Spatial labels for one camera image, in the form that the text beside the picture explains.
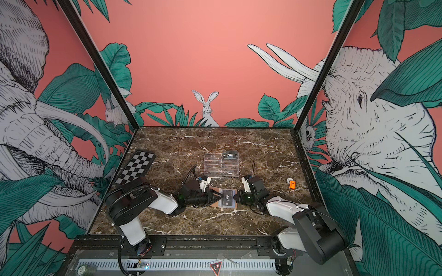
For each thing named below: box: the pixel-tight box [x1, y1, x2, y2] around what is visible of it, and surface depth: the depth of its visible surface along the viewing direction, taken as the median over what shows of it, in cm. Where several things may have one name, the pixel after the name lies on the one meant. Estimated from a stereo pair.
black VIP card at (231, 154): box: [222, 150, 238, 160], surface depth 97 cm
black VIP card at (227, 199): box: [222, 189, 234, 207], surface depth 90 cm
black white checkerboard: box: [113, 150, 157, 186], surface depth 97 cm
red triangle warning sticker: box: [209, 261, 223, 276], surface depth 70 cm
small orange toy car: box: [286, 177, 297, 190], surface depth 95 cm
